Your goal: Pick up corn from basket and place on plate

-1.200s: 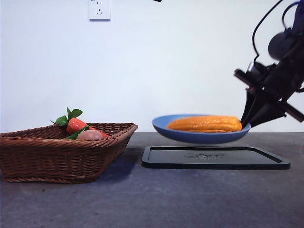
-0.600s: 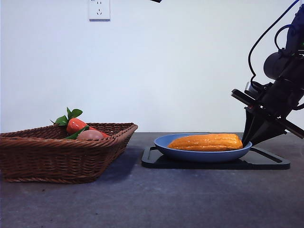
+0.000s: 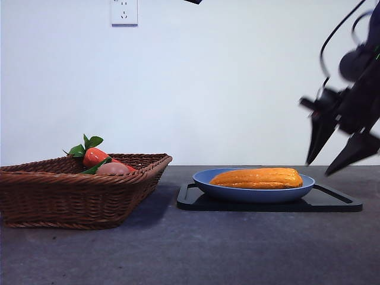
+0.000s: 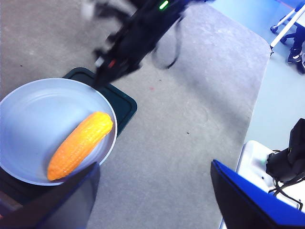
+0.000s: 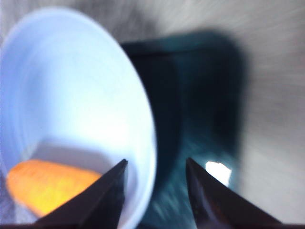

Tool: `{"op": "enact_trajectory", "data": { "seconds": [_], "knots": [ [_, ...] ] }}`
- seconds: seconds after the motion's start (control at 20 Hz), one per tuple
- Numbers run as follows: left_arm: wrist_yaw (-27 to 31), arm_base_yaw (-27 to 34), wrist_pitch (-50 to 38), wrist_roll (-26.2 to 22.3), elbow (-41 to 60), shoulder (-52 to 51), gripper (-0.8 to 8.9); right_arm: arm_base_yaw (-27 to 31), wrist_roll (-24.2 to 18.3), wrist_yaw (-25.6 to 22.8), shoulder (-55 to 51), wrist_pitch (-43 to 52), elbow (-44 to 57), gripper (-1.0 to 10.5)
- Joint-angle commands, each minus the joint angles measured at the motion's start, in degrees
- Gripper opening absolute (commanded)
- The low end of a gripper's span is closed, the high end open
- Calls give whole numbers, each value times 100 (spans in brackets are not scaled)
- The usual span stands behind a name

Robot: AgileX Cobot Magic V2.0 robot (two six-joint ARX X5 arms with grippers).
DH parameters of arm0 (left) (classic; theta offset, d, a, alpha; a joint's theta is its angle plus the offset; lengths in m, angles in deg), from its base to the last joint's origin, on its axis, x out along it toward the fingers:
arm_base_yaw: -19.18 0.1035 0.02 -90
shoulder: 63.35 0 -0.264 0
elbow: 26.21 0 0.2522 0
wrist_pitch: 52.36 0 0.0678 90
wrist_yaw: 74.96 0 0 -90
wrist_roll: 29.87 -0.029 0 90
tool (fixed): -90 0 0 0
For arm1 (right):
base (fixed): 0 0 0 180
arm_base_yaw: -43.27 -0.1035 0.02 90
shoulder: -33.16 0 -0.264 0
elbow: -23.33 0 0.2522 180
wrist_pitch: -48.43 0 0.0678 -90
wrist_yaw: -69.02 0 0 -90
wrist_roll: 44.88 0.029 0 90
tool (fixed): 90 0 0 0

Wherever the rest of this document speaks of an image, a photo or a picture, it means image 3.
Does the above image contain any yellow corn cob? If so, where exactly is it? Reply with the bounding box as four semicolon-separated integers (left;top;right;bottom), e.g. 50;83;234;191
209;167;304;190

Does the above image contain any blue round plate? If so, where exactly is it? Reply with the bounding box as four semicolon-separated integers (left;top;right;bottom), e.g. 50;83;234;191
192;168;315;204

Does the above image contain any brown woven wicker basket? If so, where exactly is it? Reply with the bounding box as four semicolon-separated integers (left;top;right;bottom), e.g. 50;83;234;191
0;153;173;229

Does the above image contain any black rectangular tray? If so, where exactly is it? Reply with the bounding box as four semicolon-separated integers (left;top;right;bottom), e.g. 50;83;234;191
176;182;363;213

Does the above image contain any orange carrot with green leaves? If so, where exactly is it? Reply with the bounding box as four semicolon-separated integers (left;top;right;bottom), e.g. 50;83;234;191
62;133;137;173

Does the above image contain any green chili pepper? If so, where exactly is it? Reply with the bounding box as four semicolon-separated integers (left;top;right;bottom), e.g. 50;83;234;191
79;157;113;175

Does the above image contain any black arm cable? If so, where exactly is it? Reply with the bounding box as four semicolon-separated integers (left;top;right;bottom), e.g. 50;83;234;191
351;10;375;47
319;0;366;80

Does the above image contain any white wall power outlet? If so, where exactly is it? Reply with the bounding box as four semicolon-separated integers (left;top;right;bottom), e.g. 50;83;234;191
111;0;139;27

